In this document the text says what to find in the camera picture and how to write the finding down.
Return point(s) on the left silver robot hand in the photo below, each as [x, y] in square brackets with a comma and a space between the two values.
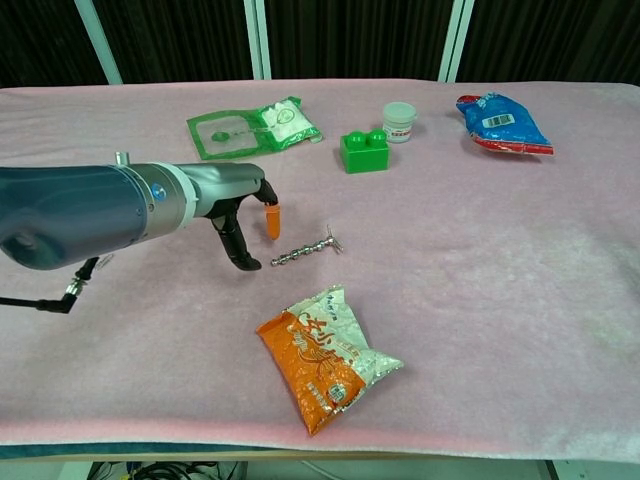
[225, 185]

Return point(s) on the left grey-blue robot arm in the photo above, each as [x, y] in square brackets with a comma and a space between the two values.
[75, 210]

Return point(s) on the green cotton pad bag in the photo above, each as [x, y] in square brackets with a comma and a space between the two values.
[280, 125]

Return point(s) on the green toy building brick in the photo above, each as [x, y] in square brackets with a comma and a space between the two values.
[364, 157]

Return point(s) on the small white plastic jar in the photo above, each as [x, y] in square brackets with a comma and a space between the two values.
[399, 122]

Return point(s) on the orange snack packet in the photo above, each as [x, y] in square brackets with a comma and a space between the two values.
[320, 370]

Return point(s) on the pink table cloth mat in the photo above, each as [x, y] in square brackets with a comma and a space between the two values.
[450, 300]

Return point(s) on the blue snack packet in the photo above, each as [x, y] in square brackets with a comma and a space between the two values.
[505, 127]

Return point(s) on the white partition frame post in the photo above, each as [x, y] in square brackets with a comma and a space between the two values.
[100, 45]
[257, 40]
[455, 40]

